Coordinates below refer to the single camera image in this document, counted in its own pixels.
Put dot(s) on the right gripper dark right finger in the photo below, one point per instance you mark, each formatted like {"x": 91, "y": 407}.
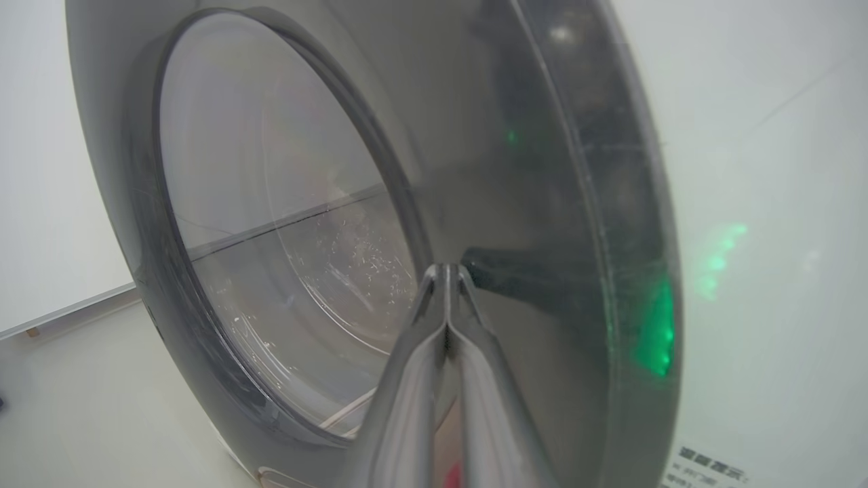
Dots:
{"x": 491, "y": 420}

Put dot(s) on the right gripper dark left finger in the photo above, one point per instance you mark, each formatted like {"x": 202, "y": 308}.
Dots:
{"x": 407, "y": 407}

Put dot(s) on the glass washing machine door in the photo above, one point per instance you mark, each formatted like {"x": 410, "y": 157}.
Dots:
{"x": 515, "y": 203}

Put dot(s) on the white front-load washing machine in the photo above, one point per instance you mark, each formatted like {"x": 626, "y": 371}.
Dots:
{"x": 780, "y": 203}

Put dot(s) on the small printed text label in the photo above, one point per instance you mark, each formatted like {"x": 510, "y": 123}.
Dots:
{"x": 705, "y": 471}

